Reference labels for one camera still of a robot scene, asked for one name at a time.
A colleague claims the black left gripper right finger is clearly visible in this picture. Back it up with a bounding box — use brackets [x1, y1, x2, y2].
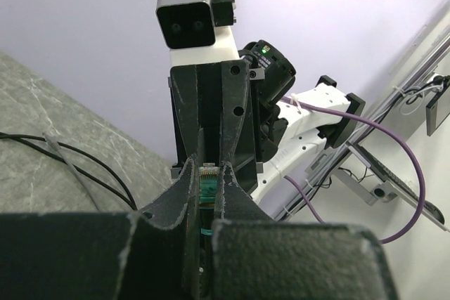
[211, 162, 397, 299]

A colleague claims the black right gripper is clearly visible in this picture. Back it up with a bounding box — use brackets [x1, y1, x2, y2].
[169, 60, 260, 193]

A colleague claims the aluminium rail frame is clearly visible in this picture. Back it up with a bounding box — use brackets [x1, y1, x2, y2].
[274, 8, 450, 233]

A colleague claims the black power cable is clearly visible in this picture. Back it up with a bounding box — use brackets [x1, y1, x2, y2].
[0, 131, 138, 211]

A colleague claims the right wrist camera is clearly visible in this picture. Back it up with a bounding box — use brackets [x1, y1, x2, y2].
[155, 0, 239, 67]

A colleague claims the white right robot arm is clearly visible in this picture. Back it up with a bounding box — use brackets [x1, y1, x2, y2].
[169, 40, 364, 202]

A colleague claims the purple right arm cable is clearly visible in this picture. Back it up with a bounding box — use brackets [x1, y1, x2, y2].
[283, 95, 427, 244]

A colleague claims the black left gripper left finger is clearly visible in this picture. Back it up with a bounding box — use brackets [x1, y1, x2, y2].
[1, 157, 200, 299]

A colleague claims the grey ethernet cable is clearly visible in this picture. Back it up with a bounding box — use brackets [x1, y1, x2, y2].
[41, 131, 101, 211]

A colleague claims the black cable with teal plug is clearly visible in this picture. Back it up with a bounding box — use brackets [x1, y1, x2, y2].
[197, 161, 221, 300]

